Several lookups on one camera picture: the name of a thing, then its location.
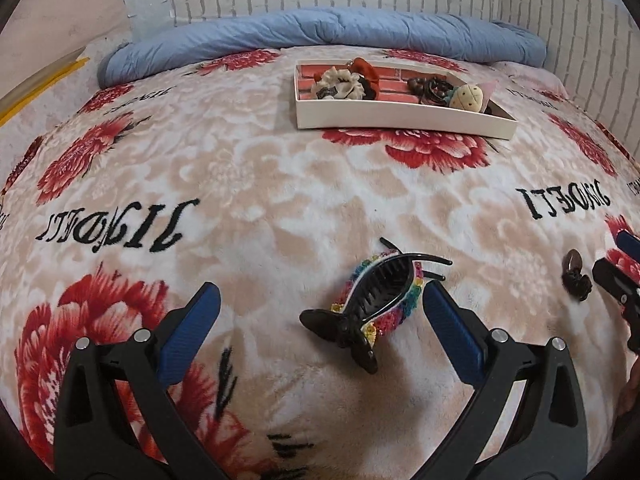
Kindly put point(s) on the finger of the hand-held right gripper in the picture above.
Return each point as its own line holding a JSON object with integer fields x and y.
{"x": 630, "y": 247}
{"x": 612, "y": 277}

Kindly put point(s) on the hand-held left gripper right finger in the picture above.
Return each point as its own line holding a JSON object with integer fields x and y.
{"x": 450, "y": 325}

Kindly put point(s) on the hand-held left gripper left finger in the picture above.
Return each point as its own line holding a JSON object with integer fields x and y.
{"x": 192, "y": 325}

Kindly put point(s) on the small brown hair clip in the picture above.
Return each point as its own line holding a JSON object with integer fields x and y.
{"x": 575, "y": 272}

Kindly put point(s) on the black rainbow hair claw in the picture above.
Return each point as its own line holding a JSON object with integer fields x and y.
{"x": 385, "y": 285}

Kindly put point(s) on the white box with brick-pattern lining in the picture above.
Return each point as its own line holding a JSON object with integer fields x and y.
{"x": 400, "y": 117}

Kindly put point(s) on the beige plush strawberry clip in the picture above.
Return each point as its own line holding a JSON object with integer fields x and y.
{"x": 466, "y": 97}

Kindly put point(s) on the black scrunchie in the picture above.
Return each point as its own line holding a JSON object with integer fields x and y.
{"x": 371, "y": 90}

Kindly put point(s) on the beige scrunchie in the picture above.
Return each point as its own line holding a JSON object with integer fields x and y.
{"x": 340, "y": 80}

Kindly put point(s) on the red scrunchie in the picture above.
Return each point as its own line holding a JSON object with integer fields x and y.
{"x": 367, "y": 67}

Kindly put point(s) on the floral plush blanket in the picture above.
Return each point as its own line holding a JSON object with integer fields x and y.
{"x": 250, "y": 200}

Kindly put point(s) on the yellow edged wooden board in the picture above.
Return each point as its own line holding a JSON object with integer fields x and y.
{"x": 30, "y": 92}

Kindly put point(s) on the blue quilt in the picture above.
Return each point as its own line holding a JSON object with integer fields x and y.
{"x": 300, "y": 30}

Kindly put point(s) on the clear plastic container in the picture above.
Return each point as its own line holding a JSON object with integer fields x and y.
{"x": 145, "y": 5}

